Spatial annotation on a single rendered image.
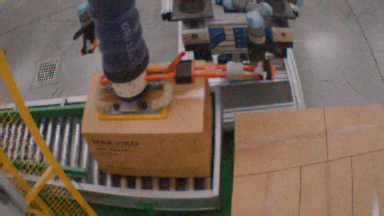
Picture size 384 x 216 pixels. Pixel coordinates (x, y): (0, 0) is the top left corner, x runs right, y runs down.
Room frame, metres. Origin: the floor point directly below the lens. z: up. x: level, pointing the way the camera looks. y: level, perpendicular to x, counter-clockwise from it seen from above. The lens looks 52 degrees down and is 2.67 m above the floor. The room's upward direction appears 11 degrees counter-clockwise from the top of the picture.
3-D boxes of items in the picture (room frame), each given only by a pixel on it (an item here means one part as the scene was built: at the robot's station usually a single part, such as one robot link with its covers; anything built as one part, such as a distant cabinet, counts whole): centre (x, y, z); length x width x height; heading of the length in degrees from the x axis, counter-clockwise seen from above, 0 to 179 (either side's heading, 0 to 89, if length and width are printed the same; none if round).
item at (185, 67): (1.44, 0.00, 1.08); 0.10 x 0.08 x 0.06; 169
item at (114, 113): (1.39, 0.27, 0.97); 0.34 x 0.10 x 0.05; 79
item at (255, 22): (1.38, -0.33, 1.38); 0.09 x 0.08 x 0.11; 140
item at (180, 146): (1.47, 0.23, 0.75); 0.60 x 0.40 x 0.40; 79
